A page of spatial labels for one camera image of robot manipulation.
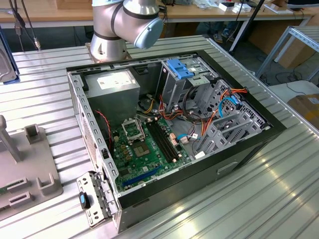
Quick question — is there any small white box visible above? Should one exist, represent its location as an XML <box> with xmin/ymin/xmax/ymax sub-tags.
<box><xmin>233</xmin><ymin>3</ymin><xmax>252</xmax><ymax>13</ymax></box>

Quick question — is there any white side table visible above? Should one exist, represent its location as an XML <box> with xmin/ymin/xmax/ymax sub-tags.
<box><xmin>269</xmin><ymin>80</ymin><xmax>319</xmax><ymax>105</ymax></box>

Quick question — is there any black RAM slot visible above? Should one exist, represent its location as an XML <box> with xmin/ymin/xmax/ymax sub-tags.
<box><xmin>156</xmin><ymin>118</ymin><xmax>181</xmax><ymax>161</ymax></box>
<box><xmin>149</xmin><ymin>119</ymin><xmax>174</xmax><ymax>163</ymax></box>
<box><xmin>146</xmin><ymin>119</ymin><xmax>171</xmax><ymax>164</ymax></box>
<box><xmin>153</xmin><ymin>119</ymin><xmax>178</xmax><ymax>162</ymax></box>

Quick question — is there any black open PC case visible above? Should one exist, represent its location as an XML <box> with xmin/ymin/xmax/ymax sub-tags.
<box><xmin>65</xmin><ymin>50</ymin><xmax>287</xmax><ymax>234</ymax></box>

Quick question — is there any blue expansion slot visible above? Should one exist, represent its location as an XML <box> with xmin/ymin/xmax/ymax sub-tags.
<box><xmin>123</xmin><ymin>166</ymin><xmax>162</xmax><ymax>188</ymax></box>

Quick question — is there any blue data wire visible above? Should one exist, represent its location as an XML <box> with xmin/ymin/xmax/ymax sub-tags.
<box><xmin>218</xmin><ymin>96</ymin><xmax>242</xmax><ymax>120</ymax></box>

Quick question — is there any orange power wire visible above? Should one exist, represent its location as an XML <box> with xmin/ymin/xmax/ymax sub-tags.
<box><xmin>199</xmin><ymin>86</ymin><xmax>250</xmax><ymax>142</ymax></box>

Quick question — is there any black tripod leg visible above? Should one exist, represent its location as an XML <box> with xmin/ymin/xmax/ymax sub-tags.
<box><xmin>228</xmin><ymin>0</ymin><xmax>265</xmax><ymax>52</ymax></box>

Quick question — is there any grey parts rack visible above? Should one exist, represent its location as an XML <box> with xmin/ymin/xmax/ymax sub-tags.
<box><xmin>0</xmin><ymin>114</ymin><xmax>64</xmax><ymax>217</ymax></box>

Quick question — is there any cardboard box with yellow tape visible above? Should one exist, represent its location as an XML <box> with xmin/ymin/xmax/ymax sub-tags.
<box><xmin>287</xmin><ymin>93</ymin><xmax>319</xmax><ymax>130</ymax></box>

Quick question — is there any red black twisted wire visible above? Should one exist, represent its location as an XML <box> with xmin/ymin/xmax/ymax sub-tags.
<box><xmin>95</xmin><ymin>111</ymin><xmax>114</xmax><ymax>151</ymax></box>

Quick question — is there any silver power supply unit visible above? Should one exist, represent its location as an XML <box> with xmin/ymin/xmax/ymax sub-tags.
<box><xmin>83</xmin><ymin>69</ymin><xmax>141</xmax><ymax>130</ymax></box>

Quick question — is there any black cable loop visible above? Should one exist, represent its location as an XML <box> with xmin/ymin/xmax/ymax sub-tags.
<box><xmin>182</xmin><ymin>86</ymin><xmax>200</xmax><ymax>123</ymax></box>

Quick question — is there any small cardboard box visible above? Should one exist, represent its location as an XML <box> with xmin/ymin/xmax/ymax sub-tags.
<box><xmin>55</xmin><ymin>0</ymin><xmax>93</xmax><ymax>10</ymax></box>

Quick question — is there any green motherboard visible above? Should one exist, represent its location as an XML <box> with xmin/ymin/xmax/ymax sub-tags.
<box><xmin>111</xmin><ymin>117</ymin><xmax>194</xmax><ymax>192</ymax></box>

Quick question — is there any silver hinged slot bracket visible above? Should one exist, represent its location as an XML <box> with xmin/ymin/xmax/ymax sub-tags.
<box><xmin>76</xmin><ymin>170</ymin><xmax>120</xmax><ymax>229</ymax></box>

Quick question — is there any wooden desk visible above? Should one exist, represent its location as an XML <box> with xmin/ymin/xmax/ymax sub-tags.
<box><xmin>163</xmin><ymin>3</ymin><xmax>317</xmax><ymax>25</ymax></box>
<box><xmin>0</xmin><ymin>0</ymin><xmax>95</xmax><ymax>28</ymax></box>

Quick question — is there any large cardboard box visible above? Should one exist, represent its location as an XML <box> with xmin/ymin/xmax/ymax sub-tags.
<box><xmin>248</xmin><ymin>21</ymin><xmax>315</xmax><ymax>69</ymax></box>

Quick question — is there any yellow black wire bundle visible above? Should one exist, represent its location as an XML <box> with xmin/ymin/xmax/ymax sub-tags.
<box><xmin>146</xmin><ymin>94</ymin><xmax>157</xmax><ymax>116</ymax></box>

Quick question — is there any metal socket cover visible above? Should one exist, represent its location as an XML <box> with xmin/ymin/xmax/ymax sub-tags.
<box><xmin>121</xmin><ymin>118</ymin><xmax>146</xmax><ymax>142</ymax></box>

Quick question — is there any orange red wire bundle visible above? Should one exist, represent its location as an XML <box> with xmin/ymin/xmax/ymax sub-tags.
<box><xmin>158</xmin><ymin>96</ymin><xmax>192</xmax><ymax>126</ymax></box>

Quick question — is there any blue plastic drive latch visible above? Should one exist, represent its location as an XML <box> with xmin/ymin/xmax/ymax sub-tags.
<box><xmin>167</xmin><ymin>59</ymin><xmax>196</xmax><ymax>80</ymax></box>

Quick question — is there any white box with black item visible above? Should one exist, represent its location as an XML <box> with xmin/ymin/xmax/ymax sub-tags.
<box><xmin>218</xmin><ymin>1</ymin><xmax>235</xmax><ymax>12</ymax></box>

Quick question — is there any black blue bracket latch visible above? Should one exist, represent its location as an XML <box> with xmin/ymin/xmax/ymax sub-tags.
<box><xmin>79</xmin><ymin>191</ymin><xmax>91</xmax><ymax>210</ymax></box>

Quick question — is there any grey metal shelf frame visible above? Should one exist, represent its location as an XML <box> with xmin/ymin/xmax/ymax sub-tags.
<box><xmin>255</xmin><ymin>24</ymin><xmax>319</xmax><ymax>83</ymax></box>

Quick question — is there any grey optical drive cage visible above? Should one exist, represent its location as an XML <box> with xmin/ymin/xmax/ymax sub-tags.
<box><xmin>158</xmin><ymin>56</ymin><xmax>217</xmax><ymax>114</ymax></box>

